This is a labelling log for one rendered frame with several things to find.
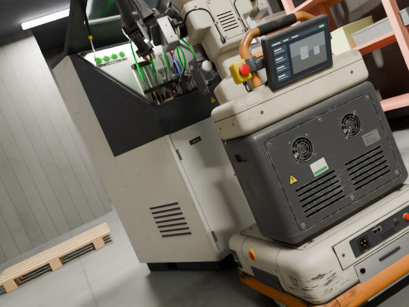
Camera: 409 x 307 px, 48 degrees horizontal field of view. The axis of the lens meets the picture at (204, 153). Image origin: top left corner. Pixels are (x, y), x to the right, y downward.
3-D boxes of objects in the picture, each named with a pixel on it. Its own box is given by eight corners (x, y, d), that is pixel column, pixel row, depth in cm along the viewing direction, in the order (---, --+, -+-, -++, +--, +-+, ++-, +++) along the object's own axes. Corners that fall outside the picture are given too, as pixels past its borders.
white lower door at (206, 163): (221, 253, 240) (169, 134, 235) (218, 253, 242) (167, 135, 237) (291, 201, 281) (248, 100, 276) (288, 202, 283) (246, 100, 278)
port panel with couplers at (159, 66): (167, 91, 304) (148, 48, 302) (164, 92, 307) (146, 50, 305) (181, 86, 313) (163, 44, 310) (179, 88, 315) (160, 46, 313)
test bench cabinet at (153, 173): (224, 273, 240) (164, 135, 234) (165, 273, 284) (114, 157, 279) (299, 215, 284) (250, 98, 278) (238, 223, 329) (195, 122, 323)
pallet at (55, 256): (112, 229, 545) (108, 221, 544) (114, 241, 461) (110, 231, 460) (10, 277, 517) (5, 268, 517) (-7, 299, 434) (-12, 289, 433)
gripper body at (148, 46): (136, 53, 252) (129, 44, 247) (151, 42, 251) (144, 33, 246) (140, 59, 248) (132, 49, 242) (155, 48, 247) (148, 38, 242)
